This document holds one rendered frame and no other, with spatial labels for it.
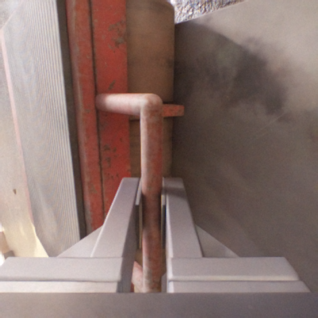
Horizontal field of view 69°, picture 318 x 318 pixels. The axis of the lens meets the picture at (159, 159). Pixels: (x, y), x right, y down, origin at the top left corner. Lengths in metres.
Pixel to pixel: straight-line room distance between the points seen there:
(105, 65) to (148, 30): 0.06
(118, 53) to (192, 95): 0.10
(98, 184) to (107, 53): 0.09
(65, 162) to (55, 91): 0.05
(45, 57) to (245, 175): 0.19
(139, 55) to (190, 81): 0.06
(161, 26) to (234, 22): 0.06
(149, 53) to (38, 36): 0.09
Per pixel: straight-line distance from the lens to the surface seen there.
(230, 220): 0.25
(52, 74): 0.19
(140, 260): 0.28
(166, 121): 0.23
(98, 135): 0.17
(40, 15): 0.21
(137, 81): 0.21
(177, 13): 0.29
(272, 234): 0.23
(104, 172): 0.18
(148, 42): 0.22
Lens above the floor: 0.20
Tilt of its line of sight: 39 degrees down
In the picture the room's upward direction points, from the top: 103 degrees counter-clockwise
